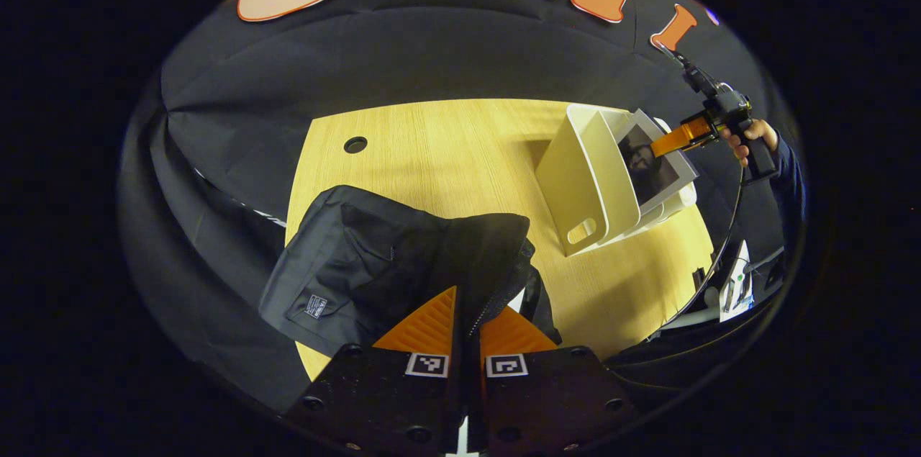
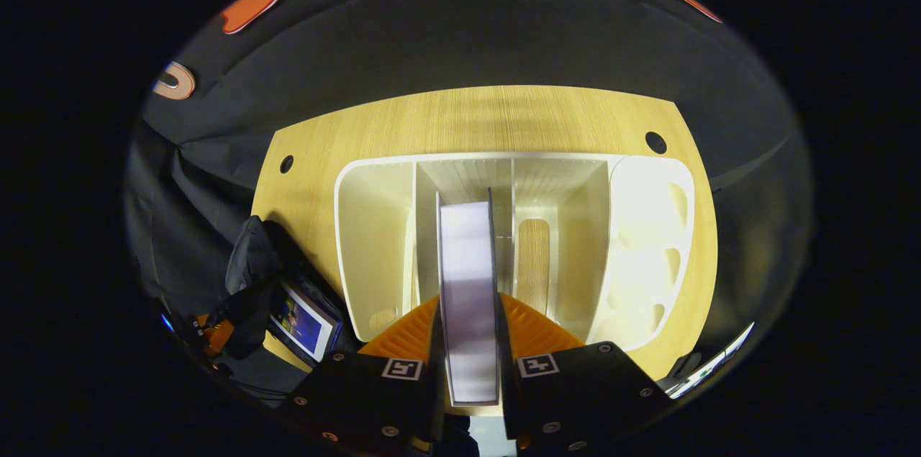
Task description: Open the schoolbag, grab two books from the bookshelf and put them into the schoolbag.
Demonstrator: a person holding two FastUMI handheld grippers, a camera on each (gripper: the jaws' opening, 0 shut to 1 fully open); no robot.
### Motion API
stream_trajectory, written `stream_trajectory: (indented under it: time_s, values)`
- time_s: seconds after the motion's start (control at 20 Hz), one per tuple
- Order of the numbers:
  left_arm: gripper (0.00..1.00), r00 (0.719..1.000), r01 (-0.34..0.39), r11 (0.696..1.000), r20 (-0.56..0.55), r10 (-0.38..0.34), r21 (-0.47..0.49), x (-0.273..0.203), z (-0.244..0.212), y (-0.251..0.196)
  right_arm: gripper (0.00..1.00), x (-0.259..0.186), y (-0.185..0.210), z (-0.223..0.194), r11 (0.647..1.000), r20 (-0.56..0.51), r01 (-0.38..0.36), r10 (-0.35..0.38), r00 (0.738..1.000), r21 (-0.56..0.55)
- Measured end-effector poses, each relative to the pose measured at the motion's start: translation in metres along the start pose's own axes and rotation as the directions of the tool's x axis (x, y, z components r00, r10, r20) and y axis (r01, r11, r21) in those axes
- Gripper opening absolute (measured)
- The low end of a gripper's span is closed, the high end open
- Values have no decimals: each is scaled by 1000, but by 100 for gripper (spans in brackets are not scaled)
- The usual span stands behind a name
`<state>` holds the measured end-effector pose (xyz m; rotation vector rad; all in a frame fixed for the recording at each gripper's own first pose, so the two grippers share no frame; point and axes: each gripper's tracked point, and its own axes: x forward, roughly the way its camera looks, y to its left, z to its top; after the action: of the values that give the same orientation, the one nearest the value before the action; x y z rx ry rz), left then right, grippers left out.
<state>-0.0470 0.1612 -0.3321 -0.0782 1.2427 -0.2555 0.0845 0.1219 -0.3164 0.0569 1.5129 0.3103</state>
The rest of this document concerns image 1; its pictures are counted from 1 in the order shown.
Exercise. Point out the white bookshelf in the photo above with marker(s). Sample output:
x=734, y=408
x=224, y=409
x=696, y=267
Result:
x=583, y=176

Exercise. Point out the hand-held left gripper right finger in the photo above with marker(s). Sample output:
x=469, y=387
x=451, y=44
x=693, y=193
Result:
x=554, y=399

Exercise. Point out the grey portrait cover book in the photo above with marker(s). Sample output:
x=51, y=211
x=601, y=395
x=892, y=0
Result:
x=651, y=173

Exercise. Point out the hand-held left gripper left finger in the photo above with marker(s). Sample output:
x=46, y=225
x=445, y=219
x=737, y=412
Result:
x=388, y=399

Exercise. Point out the black backdrop cloth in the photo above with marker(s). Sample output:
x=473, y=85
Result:
x=432, y=54

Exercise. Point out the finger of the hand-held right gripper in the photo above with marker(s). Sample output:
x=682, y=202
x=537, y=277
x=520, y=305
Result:
x=683, y=137

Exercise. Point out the black schoolbag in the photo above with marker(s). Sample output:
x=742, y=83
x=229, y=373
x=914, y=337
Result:
x=388, y=255

